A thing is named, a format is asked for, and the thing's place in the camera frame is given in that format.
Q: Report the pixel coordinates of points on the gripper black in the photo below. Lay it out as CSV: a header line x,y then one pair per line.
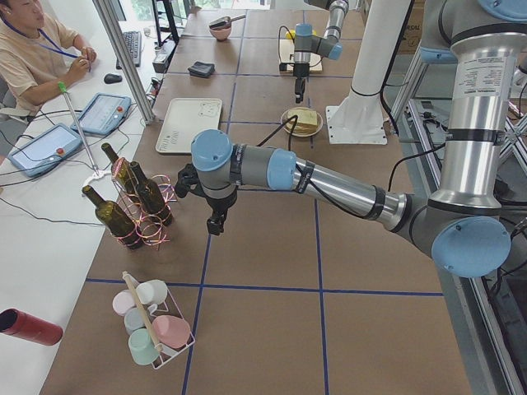
x,y
300,70
220,203

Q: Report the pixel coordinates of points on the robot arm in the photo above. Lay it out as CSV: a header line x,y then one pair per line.
x,y
306,42
458,225

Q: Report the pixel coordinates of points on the white bear serving tray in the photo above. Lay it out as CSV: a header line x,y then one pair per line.
x,y
184,120

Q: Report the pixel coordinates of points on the wooden cutting board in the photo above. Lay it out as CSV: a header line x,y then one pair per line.
x,y
286,58

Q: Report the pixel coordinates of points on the dark wine bottle lower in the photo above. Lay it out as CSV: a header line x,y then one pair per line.
x,y
150,195

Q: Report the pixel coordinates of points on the dark wine bottle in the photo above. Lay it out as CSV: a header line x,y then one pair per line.
x,y
119,224
150,195
121,172

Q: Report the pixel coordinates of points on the pink bowl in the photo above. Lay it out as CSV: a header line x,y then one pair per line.
x,y
220,31

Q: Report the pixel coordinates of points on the dark wine bottle upper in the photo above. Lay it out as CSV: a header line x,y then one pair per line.
x,y
119,224

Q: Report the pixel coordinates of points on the white cup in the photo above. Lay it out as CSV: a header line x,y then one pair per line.
x,y
152,292

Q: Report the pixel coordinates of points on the metal scoop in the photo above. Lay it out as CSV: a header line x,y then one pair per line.
x,y
224,22

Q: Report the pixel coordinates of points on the folded grey cloth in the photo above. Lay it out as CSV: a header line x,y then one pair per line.
x,y
201,69

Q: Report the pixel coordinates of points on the pale pink cup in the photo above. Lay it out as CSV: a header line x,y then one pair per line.
x,y
123,302

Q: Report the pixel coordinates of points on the grey cup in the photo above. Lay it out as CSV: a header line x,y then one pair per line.
x,y
133,320

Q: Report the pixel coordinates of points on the mint green cup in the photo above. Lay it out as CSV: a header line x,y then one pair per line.
x,y
142,348

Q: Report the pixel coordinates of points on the teach pendant far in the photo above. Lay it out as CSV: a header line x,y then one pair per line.
x,y
103,114

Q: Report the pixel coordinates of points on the teach pendant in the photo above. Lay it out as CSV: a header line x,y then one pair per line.
x,y
46,151
103,114

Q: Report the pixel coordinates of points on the black keyboard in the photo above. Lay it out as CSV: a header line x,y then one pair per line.
x,y
133,42

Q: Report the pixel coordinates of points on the black computer mouse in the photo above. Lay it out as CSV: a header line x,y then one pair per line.
x,y
112,78

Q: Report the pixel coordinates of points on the teach pendant near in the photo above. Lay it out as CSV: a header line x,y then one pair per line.
x,y
46,151

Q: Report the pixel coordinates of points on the metal rod green tip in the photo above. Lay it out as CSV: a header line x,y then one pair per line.
x,y
97,172

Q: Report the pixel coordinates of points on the red cylinder bottle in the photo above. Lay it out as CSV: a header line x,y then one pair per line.
x,y
22,325

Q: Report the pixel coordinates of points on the seated person beige shirt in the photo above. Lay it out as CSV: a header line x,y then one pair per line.
x,y
38,52

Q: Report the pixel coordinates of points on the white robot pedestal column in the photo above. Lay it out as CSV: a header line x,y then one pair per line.
x,y
359,118

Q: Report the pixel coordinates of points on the copper wire bottle rack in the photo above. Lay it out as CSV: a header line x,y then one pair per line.
x,y
149,227

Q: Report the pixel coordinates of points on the white wire cup rack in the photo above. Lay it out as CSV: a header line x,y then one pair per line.
x,y
149,312

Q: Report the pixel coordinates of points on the aluminium frame post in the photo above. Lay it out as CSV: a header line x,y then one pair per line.
x,y
111,24

